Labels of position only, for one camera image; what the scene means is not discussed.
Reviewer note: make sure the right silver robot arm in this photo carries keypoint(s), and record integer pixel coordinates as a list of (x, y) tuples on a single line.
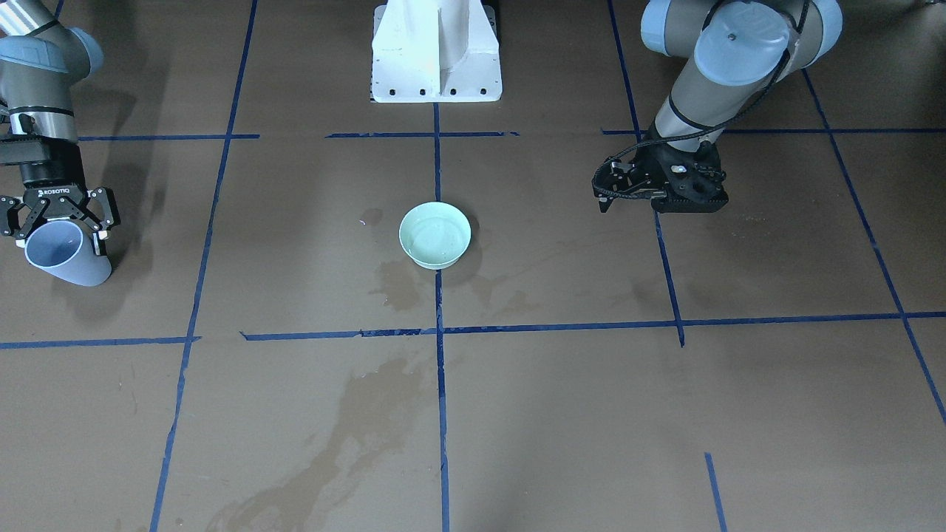
[(41, 60)]

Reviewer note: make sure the light blue plastic cup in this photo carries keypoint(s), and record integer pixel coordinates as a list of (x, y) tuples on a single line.
[(63, 250)]

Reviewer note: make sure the pale green plastic bowl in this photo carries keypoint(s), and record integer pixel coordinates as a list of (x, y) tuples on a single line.
[(434, 235)]

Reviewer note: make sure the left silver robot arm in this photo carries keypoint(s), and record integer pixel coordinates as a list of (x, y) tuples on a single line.
[(735, 52)]

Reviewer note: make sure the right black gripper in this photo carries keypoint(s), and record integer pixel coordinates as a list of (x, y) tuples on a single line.
[(53, 179)]

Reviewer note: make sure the white camera stand base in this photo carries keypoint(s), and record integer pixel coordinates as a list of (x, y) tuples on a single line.
[(435, 51)]

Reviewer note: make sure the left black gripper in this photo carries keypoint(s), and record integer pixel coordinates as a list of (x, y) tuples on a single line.
[(641, 172)]

